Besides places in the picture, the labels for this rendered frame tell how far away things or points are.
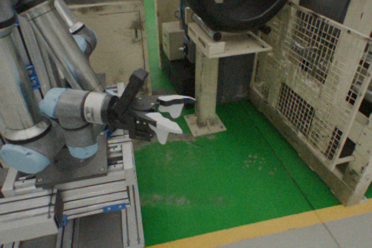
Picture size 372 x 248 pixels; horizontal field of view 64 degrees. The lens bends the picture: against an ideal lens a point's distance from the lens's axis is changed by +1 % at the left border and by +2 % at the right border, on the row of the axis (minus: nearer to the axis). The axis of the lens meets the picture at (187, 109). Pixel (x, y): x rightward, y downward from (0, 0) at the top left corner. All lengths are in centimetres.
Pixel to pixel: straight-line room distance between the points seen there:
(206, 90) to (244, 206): 82
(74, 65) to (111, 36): 135
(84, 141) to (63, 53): 23
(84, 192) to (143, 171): 89
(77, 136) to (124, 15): 145
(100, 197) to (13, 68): 60
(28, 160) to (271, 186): 146
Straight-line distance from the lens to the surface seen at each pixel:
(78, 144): 80
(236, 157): 209
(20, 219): 112
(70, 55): 83
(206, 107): 218
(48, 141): 88
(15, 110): 82
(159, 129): 62
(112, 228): 151
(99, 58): 222
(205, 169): 198
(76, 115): 73
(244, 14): 177
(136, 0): 217
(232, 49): 163
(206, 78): 205
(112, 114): 71
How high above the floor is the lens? 145
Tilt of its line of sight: 35 degrees down
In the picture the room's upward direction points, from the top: straight up
